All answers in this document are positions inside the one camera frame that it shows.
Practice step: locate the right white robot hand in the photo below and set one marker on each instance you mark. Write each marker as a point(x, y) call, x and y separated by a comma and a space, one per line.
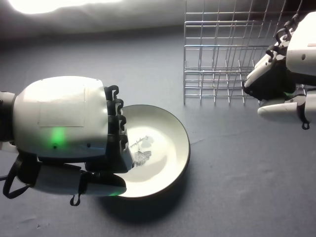
point(301, 54)

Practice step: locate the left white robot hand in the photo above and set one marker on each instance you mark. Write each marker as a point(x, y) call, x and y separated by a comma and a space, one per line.
point(61, 116)

